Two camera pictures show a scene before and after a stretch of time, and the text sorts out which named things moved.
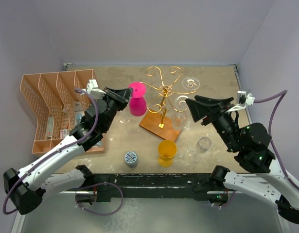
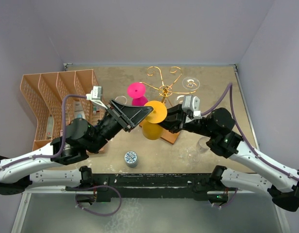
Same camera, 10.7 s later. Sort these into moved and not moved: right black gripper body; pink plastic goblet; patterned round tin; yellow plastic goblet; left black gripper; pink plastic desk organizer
Moved: right black gripper body; left black gripper; yellow plastic goblet
Not moved: pink plastic goblet; patterned round tin; pink plastic desk organizer
